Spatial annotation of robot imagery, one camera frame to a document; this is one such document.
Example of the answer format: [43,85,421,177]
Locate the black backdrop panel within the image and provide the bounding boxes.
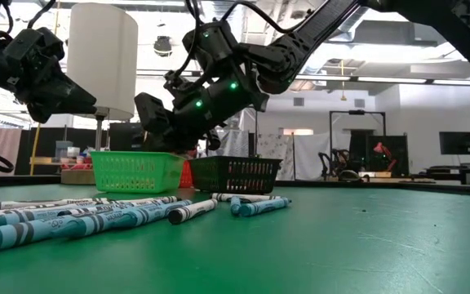
[365,135,410,176]

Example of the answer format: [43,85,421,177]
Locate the yellow pole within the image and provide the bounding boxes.
[30,122,41,176]

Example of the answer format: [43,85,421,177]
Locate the black camera cable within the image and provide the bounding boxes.
[27,0,55,29]

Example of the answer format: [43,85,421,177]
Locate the wooden shelf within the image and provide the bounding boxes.
[30,157,63,166]

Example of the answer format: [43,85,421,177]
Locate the grey container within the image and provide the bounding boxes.
[55,140,74,160]

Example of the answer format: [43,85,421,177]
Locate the black aluminium table frame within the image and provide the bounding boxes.
[0,174,470,198]

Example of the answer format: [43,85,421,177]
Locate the patterned white cloth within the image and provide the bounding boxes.
[258,133,295,180]

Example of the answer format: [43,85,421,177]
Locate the green table mat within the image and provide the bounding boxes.
[0,183,470,294]

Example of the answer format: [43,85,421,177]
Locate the black plastic basket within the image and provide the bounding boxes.
[188,155,283,195]

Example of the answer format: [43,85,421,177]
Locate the white shade table lamp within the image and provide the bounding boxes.
[60,2,139,185]

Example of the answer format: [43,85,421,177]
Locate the white curtain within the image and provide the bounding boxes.
[293,132,353,180]

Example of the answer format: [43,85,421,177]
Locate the black desk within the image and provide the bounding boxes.
[422,163,470,187]

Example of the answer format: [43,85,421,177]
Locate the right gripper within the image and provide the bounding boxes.
[143,73,268,153]

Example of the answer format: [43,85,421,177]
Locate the grey cloth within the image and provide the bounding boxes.
[218,129,251,157]

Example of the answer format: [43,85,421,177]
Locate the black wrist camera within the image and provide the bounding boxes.
[2,27,65,70]
[134,92,175,138]

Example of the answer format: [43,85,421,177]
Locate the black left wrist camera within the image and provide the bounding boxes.
[2,27,65,70]

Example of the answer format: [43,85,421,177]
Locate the black partition panel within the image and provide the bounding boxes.
[108,122,146,153]

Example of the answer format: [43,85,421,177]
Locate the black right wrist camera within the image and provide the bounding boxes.
[134,92,175,138]

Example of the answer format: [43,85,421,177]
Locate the black crayon white wrapper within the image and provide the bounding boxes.
[168,198,220,226]
[211,192,284,204]
[0,198,112,214]
[57,195,184,216]

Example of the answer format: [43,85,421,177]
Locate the black round ceiling fixture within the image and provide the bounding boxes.
[153,35,174,58]

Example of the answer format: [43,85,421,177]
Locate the black metal rig frame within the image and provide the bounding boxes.
[328,109,387,180]

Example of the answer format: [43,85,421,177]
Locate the red desk lamp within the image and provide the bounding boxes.
[373,141,398,172]

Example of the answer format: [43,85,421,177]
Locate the black monitor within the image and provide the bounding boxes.
[438,131,470,155]

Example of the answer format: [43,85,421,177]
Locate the green plastic basket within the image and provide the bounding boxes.
[90,150,186,194]

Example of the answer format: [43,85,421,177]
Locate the yellow hanging cord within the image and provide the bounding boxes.
[339,59,348,102]

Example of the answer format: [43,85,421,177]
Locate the red plastic basket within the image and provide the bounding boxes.
[177,159,195,189]

